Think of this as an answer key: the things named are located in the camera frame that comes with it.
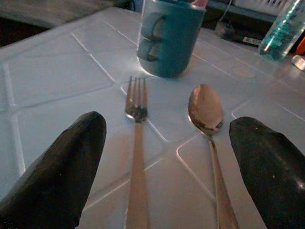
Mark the small clear plastic cap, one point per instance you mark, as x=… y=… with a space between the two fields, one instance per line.
x=299 y=62

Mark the silver metal fork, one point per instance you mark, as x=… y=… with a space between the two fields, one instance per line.
x=137 y=152

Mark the white plastic basket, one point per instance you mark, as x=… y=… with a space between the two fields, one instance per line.
x=259 y=3

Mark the clear plastic water bottle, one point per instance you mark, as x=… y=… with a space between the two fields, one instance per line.
x=281 y=31

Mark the black power adapter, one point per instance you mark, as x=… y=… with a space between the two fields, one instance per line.
x=227 y=29

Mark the blue ceramic mug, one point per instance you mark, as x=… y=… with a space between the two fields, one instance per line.
x=170 y=40

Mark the silver metal spoon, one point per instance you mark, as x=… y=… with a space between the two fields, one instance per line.
x=206 y=112

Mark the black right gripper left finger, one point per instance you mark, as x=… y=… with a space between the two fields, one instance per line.
x=56 y=176

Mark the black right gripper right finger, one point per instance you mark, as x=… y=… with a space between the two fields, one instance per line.
x=271 y=171

